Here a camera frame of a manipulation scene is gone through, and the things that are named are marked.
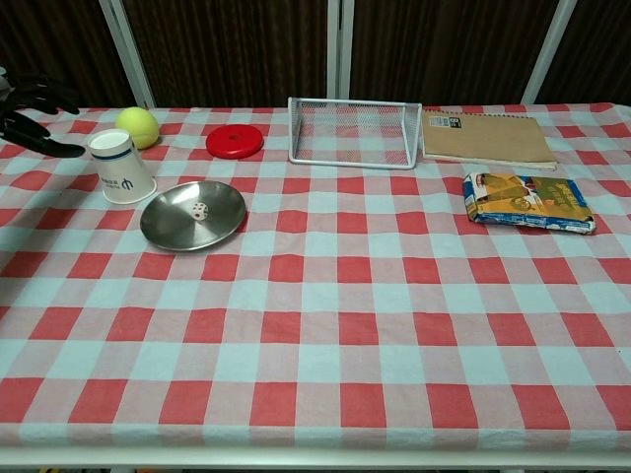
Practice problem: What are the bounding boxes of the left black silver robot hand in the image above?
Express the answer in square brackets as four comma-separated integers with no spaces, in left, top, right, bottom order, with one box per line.
[0,72,87,159]

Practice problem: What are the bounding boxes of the dark brown ribbed panel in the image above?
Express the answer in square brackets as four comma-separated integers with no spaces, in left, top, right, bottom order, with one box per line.
[534,0,631,105]
[0,0,138,112]
[346,0,561,106]
[122,0,339,109]

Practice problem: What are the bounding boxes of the white partition post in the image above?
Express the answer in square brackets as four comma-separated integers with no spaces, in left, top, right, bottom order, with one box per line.
[521,0,579,105]
[325,0,354,101]
[97,0,157,109]

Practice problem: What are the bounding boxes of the red round plastic disc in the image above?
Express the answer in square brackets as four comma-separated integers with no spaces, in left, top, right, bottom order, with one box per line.
[205,124,266,160]

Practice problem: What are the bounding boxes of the brown spiral notebook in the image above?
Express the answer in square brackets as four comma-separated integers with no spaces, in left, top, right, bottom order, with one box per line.
[421,106,560,172]

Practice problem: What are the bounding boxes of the yellow tennis ball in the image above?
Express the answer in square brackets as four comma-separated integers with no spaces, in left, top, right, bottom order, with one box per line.
[114,106,161,151]

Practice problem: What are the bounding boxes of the silver metal plate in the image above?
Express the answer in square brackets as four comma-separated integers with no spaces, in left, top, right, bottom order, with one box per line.
[139,180,247,252]

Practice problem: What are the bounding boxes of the red white checkered tablecloth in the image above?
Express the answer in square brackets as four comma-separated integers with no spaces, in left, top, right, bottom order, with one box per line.
[0,101,631,452]

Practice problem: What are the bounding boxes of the yellow blue snack packet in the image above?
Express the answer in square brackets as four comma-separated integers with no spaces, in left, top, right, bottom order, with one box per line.
[461,171,598,237]

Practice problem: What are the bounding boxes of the white wire mesh basket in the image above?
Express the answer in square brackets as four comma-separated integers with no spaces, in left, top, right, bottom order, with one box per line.
[287,97,423,170]

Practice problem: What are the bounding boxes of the white paper cup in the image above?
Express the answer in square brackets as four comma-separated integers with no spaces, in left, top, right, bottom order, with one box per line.
[87,128,158,205]

